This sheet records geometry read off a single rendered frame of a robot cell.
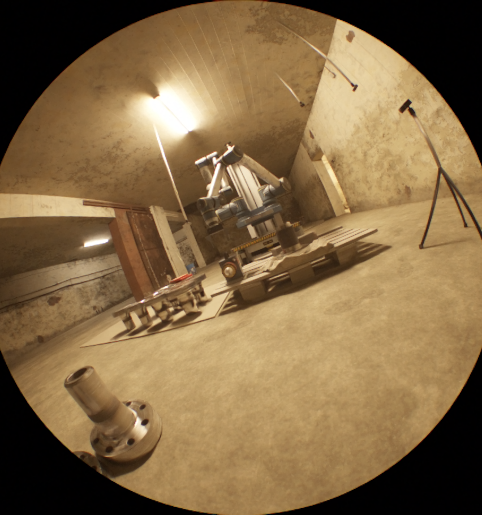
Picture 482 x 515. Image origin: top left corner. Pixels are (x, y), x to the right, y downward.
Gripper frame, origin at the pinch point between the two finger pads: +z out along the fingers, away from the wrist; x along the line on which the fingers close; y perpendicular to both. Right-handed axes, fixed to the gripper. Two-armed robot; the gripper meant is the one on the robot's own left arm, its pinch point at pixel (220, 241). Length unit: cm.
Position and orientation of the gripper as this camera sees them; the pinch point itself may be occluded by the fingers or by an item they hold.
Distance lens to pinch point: 146.7
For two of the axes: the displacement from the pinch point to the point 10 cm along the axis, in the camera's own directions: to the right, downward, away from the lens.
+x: 9.2, -3.8, -0.2
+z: 3.9, 9.2, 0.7
